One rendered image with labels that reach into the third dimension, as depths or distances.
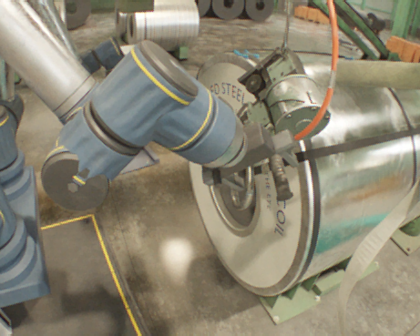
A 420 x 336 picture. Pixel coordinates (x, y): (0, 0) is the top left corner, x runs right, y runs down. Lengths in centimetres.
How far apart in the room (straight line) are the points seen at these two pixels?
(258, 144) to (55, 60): 38
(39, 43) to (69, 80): 9
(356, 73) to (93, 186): 38
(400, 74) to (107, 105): 36
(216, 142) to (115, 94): 16
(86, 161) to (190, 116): 15
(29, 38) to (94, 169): 27
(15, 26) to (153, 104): 31
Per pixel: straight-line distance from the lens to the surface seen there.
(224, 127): 44
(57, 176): 43
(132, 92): 36
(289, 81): 74
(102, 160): 40
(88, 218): 192
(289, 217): 109
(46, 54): 55
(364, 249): 64
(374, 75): 40
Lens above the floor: 165
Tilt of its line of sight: 35 degrees down
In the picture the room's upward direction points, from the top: 5 degrees clockwise
